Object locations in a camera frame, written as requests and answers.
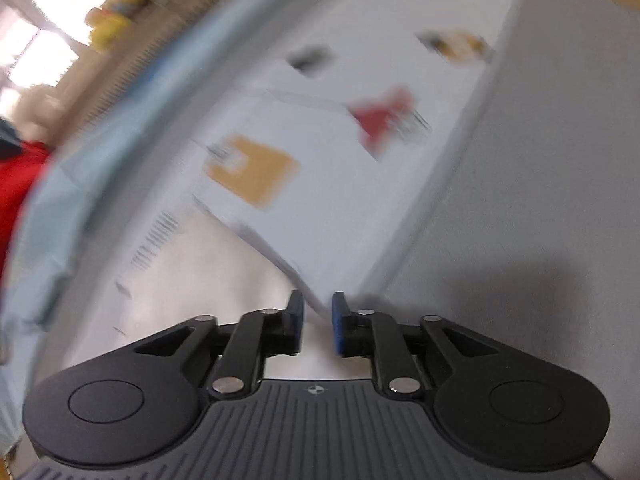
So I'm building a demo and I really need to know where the yellow duck plush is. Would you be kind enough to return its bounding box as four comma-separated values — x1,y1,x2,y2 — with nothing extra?
84,5,136,52

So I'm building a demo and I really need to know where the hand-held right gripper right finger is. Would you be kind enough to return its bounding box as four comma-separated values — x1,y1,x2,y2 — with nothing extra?
332,291,506,400

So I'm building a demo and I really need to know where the window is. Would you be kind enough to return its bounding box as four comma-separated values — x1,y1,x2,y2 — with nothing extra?
0,0,116,91

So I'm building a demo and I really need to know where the white shirt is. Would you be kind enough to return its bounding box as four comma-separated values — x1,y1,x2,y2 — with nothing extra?
150,205,373,382

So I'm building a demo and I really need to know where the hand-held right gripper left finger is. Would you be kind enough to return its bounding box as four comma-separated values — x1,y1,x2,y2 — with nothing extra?
127,290,305,401

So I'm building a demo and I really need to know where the red folded quilt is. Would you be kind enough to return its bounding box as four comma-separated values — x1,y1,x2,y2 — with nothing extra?
0,139,53,281

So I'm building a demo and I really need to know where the light blue sheet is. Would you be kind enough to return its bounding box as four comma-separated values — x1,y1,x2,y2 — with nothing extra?
0,0,301,466

